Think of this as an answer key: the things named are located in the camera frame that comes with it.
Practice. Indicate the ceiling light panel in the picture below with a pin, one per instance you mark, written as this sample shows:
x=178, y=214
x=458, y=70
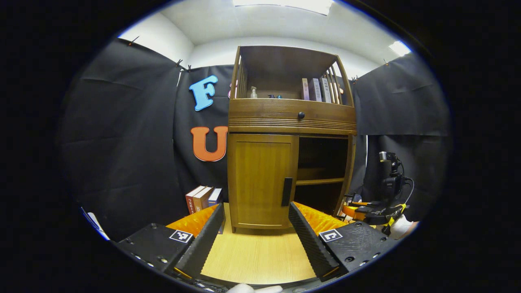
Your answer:
x=399, y=48
x=285, y=4

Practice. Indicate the red hardcover book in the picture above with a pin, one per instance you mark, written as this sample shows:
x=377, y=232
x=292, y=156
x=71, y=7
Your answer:
x=191, y=201

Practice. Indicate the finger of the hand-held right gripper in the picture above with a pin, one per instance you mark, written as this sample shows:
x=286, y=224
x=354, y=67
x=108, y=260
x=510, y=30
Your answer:
x=353, y=212
x=366, y=203

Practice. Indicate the wooden shoe cabinet door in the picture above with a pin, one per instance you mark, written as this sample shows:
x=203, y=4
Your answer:
x=348, y=162
x=260, y=179

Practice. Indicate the white spine book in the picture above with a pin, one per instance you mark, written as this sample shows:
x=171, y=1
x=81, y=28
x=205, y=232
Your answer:
x=325, y=90

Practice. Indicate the brown hardcover book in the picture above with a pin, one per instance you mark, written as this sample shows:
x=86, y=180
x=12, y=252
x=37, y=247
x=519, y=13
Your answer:
x=201, y=199

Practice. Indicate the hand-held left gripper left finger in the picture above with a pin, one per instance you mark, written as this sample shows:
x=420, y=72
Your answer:
x=203, y=240

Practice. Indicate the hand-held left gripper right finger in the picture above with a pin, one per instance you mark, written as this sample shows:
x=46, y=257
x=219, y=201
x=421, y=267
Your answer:
x=311, y=244

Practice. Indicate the wooden cabinet drawer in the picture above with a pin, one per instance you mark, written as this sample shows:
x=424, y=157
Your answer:
x=264, y=108

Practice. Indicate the small clear pump bottle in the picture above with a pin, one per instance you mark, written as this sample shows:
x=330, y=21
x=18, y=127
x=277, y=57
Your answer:
x=253, y=93

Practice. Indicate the blue hardcover book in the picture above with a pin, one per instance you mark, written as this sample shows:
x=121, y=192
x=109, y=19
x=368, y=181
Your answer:
x=214, y=197

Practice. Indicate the wooden double-door shoe cabinet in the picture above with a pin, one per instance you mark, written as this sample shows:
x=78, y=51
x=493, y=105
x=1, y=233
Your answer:
x=281, y=65

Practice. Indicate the wooden inner shelf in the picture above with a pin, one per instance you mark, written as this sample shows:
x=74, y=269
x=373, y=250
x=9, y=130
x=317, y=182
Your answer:
x=319, y=181

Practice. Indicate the black backdrop cloth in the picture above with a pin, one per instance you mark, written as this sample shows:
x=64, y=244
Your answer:
x=122, y=142

